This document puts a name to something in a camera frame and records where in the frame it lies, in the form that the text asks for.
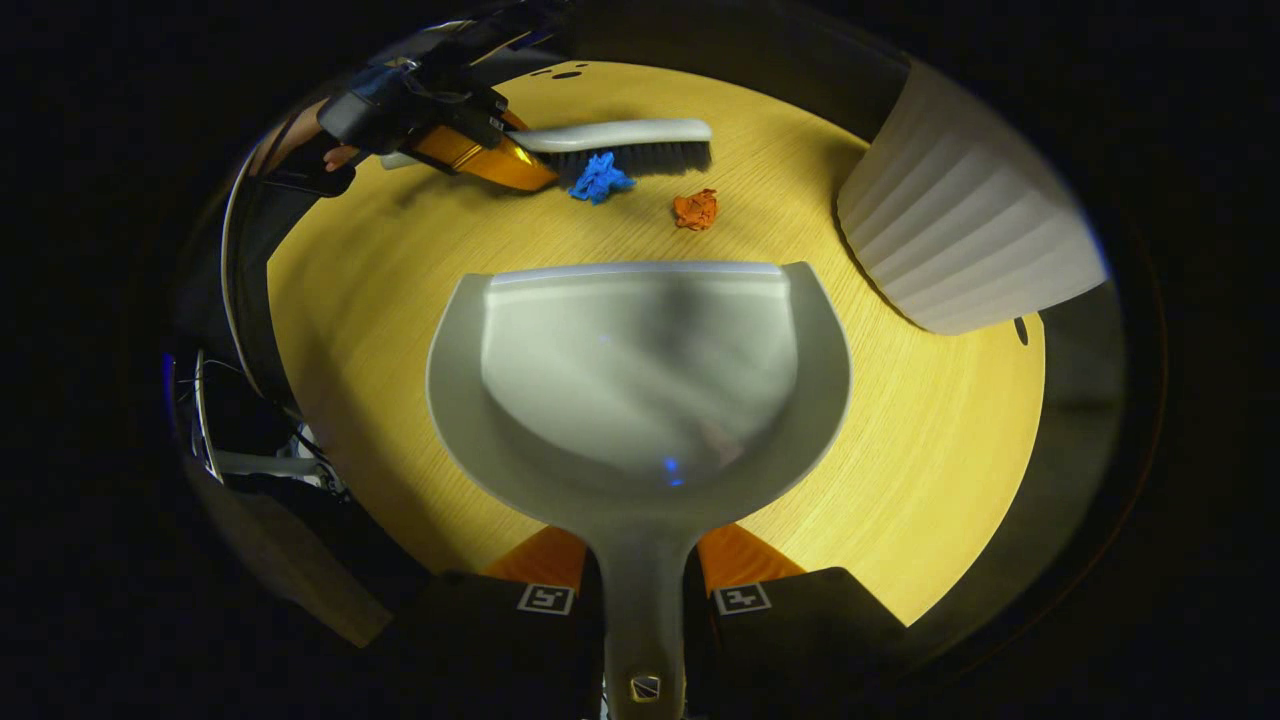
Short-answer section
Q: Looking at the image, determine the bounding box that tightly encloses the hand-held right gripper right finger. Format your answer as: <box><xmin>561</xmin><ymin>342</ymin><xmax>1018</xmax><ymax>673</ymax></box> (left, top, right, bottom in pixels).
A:
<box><xmin>683</xmin><ymin>522</ymin><xmax>911</xmax><ymax>720</ymax></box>

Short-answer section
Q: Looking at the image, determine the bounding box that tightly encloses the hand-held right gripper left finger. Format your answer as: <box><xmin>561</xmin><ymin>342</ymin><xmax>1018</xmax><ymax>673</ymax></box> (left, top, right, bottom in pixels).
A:
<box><xmin>385</xmin><ymin>524</ymin><xmax>607</xmax><ymax>720</ymax></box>

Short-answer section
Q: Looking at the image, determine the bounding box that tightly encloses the blue paper trash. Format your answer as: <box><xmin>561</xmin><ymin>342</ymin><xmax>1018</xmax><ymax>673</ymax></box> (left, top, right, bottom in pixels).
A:
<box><xmin>568</xmin><ymin>151</ymin><xmax>637</xmax><ymax>206</ymax></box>

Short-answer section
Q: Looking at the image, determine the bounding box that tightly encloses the small grey broom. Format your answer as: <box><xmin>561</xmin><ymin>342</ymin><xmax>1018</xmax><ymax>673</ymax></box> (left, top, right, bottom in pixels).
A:
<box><xmin>380</xmin><ymin>118</ymin><xmax>714</xmax><ymax>181</ymax></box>

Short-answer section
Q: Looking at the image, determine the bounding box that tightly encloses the orange paper trash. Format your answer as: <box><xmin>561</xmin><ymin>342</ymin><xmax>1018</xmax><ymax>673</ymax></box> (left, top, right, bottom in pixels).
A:
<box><xmin>672</xmin><ymin>188</ymin><xmax>719</xmax><ymax>232</ymax></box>

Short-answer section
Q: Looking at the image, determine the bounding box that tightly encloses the grey plastic dustpan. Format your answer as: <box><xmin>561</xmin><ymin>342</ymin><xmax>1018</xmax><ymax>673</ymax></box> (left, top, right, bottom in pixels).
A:
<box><xmin>426</xmin><ymin>260</ymin><xmax>853</xmax><ymax>720</ymax></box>

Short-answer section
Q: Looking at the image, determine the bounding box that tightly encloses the white ribbed garbage bin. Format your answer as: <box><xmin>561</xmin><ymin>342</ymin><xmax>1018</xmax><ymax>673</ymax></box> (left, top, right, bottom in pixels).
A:
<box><xmin>836</xmin><ymin>60</ymin><xmax>1111</xmax><ymax>336</ymax></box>

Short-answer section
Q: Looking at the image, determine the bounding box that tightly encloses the tan cloth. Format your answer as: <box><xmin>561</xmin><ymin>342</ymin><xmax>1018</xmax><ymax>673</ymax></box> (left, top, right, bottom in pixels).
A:
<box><xmin>188</xmin><ymin>458</ymin><xmax>397</xmax><ymax>648</ymax></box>

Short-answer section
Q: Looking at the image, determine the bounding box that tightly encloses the silver metal frame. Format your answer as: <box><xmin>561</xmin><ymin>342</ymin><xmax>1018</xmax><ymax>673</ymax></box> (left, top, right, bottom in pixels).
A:
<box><xmin>190</xmin><ymin>348</ymin><xmax>346</xmax><ymax>496</ymax></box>

